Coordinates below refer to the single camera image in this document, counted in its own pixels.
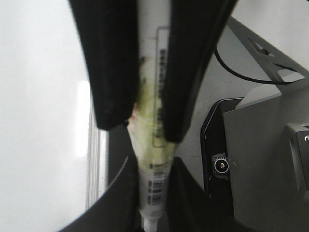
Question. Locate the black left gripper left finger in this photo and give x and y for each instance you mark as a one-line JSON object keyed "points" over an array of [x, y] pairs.
{"points": [[108, 31]]}

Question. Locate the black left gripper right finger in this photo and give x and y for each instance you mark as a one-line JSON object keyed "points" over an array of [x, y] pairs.
{"points": [[195, 29]]}

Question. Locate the white black-ink whiteboard marker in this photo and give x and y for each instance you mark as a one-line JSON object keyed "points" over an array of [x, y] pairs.
{"points": [[146, 130]]}

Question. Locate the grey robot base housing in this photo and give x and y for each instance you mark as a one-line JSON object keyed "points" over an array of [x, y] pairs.
{"points": [[267, 143]]}

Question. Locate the white whiteboard with aluminium frame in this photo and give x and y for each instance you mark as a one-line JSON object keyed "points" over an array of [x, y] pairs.
{"points": [[51, 170]]}

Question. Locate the black camera module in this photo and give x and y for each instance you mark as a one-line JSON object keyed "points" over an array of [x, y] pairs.
{"points": [[215, 162]]}

